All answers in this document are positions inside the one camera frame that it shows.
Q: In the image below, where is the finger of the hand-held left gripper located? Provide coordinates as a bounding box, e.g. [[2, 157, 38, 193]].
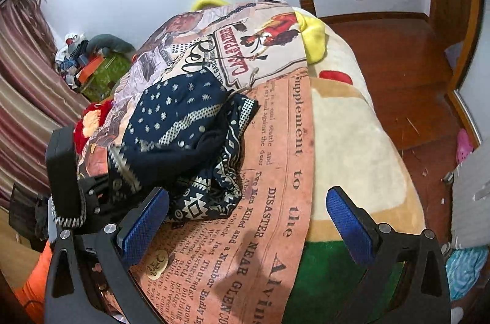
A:
[[78, 175, 112, 215]]

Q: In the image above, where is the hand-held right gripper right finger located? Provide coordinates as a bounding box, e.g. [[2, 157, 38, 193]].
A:
[[326, 186, 452, 324]]

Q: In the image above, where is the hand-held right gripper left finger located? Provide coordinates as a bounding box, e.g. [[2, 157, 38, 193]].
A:
[[45, 187, 170, 324]]

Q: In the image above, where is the navy patterned hooded sweater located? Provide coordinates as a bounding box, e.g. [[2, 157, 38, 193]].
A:
[[108, 73, 262, 222]]

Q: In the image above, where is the beige round tag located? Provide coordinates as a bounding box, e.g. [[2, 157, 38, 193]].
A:
[[147, 249, 169, 279]]

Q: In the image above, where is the black bag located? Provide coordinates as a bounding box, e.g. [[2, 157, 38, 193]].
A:
[[8, 183, 52, 241]]

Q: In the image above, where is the cream yellow green plush blanket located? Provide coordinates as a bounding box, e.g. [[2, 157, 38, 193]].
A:
[[190, 0, 426, 324]]

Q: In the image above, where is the striped curtain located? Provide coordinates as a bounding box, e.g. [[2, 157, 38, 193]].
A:
[[0, 0, 92, 212]]

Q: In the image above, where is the orange cloth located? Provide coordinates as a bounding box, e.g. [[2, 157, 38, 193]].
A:
[[14, 239, 55, 324]]

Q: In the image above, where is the newspaper print blanket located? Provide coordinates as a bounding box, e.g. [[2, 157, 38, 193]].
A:
[[76, 0, 319, 324]]

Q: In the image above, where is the pile of clutter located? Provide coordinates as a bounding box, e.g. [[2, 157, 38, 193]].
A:
[[55, 32, 102, 87]]

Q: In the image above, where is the teal patterned cloth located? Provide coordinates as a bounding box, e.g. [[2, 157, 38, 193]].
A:
[[445, 245, 490, 302]]

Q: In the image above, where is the grey plush toy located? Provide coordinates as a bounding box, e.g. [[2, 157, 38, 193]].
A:
[[87, 34, 136, 55]]

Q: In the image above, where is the pink slipper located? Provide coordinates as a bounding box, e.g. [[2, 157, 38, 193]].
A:
[[455, 129, 476, 165]]

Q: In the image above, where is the grey floor cloth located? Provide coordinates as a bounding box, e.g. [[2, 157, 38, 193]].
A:
[[444, 41, 465, 70]]

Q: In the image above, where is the wooden door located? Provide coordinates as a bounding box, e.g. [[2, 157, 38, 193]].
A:
[[423, 0, 484, 151]]

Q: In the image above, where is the wooden bed post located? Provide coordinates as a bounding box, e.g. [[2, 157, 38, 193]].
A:
[[299, 0, 319, 19]]

